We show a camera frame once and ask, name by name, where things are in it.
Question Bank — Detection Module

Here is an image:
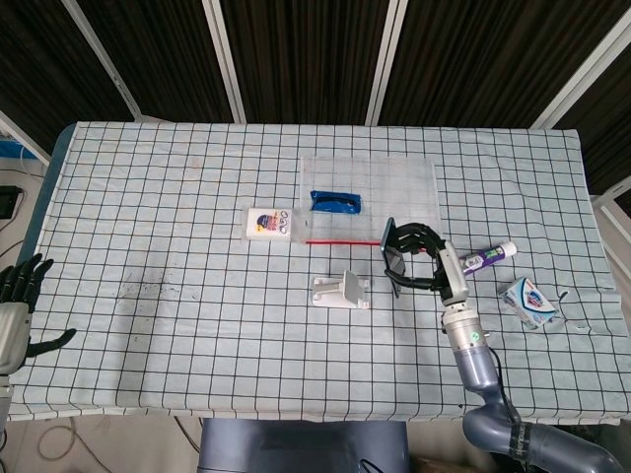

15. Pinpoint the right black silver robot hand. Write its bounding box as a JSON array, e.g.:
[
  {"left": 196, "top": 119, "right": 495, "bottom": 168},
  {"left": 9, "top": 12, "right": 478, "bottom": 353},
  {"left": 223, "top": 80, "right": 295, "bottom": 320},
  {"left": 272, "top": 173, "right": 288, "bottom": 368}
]
[{"left": 384, "top": 222, "right": 471, "bottom": 304}]

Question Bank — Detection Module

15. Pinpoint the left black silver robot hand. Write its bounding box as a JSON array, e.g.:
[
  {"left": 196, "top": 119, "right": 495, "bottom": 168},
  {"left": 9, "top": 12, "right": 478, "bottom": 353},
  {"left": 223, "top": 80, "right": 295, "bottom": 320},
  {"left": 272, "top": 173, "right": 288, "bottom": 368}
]
[{"left": 0, "top": 252, "right": 78, "bottom": 376}]

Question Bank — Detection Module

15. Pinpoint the black smartphone with blue frame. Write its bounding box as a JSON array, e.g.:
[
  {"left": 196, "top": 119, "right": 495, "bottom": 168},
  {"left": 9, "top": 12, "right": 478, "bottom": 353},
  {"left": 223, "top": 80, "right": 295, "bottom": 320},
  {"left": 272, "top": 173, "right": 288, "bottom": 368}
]
[{"left": 379, "top": 217, "right": 408, "bottom": 299}]

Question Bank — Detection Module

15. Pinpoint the white folding phone stand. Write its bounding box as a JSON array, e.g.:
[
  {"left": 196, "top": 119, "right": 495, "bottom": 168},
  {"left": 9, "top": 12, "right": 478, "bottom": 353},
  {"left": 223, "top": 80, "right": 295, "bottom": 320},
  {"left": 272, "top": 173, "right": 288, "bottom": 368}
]
[{"left": 310, "top": 269, "right": 373, "bottom": 312}]

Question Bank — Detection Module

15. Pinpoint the purple white toothpaste tube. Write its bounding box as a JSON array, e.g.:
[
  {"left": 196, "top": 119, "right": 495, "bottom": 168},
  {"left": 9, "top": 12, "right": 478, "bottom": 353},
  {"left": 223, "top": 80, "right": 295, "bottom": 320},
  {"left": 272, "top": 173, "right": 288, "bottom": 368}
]
[{"left": 457, "top": 240, "right": 519, "bottom": 278}]

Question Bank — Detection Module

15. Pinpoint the white blue soap box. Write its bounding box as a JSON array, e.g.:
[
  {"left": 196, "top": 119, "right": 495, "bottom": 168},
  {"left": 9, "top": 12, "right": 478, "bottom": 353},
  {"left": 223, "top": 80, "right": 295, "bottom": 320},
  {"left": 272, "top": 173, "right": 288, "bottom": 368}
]
[{"left": 501, "top": 275, "right": 564, "bottom": 332}]

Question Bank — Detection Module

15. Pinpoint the clear zip pouch red zipper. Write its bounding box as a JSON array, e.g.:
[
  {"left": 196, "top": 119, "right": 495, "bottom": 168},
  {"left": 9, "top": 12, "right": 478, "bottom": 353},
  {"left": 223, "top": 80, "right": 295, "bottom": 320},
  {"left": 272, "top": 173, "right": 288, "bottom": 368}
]
[{"left": 298, "top": 156, "right": 441, "bottom": 246}]

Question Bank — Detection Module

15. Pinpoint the black box device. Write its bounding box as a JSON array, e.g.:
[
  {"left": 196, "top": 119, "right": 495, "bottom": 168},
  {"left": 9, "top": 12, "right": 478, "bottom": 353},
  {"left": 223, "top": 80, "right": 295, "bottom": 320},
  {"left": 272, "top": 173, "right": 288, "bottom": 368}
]
[{"left": 0, "top": 185, "right": 24, "bottom": 221}]

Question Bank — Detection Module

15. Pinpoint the blue snack packet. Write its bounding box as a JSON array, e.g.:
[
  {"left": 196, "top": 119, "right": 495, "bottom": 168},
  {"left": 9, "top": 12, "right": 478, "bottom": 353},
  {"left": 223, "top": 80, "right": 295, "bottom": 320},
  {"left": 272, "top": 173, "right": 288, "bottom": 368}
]
[{"left": 307, "top": 187, "right": 364, "bottom": 217}]

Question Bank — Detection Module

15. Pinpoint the white black checkered tablecloth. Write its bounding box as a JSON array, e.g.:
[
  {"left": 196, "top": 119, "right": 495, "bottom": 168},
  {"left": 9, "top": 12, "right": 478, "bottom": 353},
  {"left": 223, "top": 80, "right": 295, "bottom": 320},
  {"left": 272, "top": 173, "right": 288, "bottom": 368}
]
[{"left": 6, "top": 121, "right": 624, "bottom": 427}]

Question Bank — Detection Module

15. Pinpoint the white tissue pack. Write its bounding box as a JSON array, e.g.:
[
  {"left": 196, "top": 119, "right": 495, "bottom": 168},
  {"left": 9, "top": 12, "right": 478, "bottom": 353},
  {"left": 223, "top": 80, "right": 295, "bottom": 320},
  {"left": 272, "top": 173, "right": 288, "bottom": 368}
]
[{"left": 244, "top": 207, "right": 296, "bottom": 243}]

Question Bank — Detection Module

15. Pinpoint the blue-grey robot torso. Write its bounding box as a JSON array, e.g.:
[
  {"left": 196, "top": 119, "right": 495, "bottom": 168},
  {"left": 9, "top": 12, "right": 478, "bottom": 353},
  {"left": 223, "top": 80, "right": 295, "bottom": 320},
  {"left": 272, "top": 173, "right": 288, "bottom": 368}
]
[{"left": 197, "top": 418, "right": 411, "bottom": 473}]

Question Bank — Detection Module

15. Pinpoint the thin floor cable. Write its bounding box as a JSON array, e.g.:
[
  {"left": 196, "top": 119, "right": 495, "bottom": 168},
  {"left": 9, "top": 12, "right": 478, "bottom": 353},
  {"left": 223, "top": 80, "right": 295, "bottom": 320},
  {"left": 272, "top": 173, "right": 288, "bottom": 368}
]
[{"left": 37, "top": 417, "right": 103, "bottom": 473}]

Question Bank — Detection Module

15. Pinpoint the white partition frame post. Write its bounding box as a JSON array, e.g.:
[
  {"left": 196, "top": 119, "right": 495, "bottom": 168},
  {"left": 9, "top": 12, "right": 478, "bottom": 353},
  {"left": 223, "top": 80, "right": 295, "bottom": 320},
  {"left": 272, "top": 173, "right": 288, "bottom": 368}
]
[
  {"left": 201, "top": 0, "right": 247, "bottom": 124},
  {"left": 60, "top": 0, "right": 142, "bottom": 119},
  {"left": 528, "top": 9, "right": 631, "bottom": 130},
  {"left": 364, "top": 0, "right": 410, "bottom": 126}
]

